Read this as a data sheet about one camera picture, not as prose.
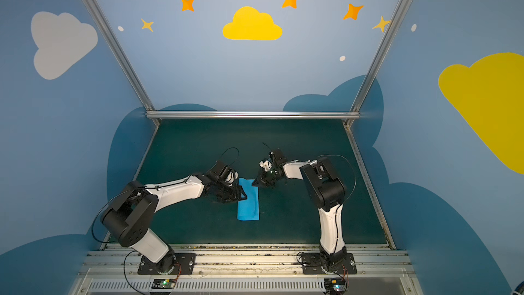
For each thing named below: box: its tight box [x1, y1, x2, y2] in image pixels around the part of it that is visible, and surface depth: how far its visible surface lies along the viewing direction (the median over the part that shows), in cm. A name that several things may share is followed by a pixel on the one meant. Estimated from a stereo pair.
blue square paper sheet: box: [237, 177, 260, 221], surface depth 89 cm
